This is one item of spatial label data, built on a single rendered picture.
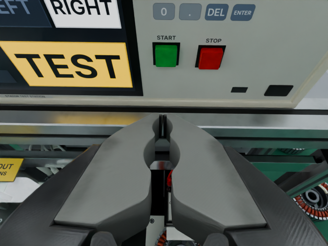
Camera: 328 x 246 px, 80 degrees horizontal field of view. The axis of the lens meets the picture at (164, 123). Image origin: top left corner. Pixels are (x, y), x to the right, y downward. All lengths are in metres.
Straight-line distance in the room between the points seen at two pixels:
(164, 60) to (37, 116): 0.15
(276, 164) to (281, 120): 0.08
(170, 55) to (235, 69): 0.06
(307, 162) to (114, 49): 0.28
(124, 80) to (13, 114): 0.13
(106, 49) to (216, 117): 0.13
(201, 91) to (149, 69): 0.06
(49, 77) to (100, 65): 0.06
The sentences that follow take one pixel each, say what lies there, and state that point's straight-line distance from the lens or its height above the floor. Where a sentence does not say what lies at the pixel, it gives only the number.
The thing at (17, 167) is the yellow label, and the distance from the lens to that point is 0.29.
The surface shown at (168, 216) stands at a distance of 0.42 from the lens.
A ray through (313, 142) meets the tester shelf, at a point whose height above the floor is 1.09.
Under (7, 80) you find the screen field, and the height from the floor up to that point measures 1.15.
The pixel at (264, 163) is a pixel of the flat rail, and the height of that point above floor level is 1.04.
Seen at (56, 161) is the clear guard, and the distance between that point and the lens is 0.27.
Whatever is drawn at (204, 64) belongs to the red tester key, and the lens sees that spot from 0.18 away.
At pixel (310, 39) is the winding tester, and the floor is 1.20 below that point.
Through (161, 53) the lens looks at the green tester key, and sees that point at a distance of 0.17.
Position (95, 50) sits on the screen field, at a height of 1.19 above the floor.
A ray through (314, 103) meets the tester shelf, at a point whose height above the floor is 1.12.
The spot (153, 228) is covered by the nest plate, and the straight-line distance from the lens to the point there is 0.51.
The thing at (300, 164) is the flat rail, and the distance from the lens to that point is 0.33.
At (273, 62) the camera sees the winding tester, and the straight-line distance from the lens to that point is 0.21.
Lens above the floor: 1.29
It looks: 54 degrees down
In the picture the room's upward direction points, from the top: 1 degrees clockwise
